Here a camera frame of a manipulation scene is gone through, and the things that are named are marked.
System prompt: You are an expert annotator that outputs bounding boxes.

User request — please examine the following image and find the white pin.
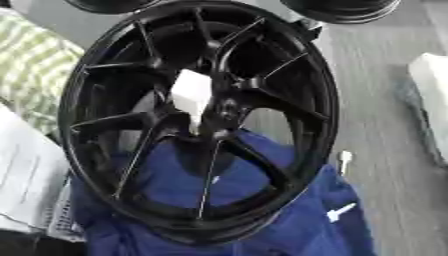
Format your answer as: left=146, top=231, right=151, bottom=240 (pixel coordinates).
left=325, top=202, right=359, bottom=223
left=166, top=69, right=216, bottom=136
left=337, top=150, right=356, bottom=176

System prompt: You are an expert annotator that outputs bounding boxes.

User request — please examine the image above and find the black spoked wheel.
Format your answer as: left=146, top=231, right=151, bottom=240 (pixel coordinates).
left=56, top=0, right=342, bottom=247

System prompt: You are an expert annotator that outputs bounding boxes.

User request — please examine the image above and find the black round wheel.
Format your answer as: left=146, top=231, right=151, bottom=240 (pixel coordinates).
left=61, top=0, right=167, bottom=15
left=278, top=0, right=405, bottom=25

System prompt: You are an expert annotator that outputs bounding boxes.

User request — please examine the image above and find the white paper sheet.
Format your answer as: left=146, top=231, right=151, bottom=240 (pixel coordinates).
left=0, top=103, right=76, bottom=235

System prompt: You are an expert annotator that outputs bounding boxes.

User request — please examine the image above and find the white soft bag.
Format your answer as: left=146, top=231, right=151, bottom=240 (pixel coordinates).
left=397, top=52, right=448, bottom=166

